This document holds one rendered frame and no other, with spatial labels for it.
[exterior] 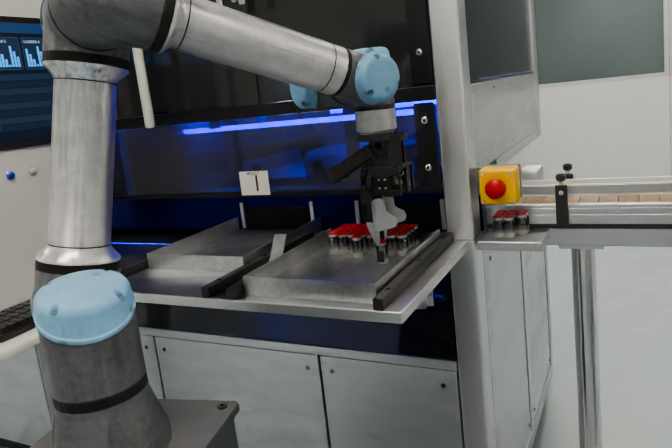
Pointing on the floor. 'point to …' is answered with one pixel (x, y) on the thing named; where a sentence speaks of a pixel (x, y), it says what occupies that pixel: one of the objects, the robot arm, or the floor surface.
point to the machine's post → (460, 188)
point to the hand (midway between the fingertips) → (377, 236)
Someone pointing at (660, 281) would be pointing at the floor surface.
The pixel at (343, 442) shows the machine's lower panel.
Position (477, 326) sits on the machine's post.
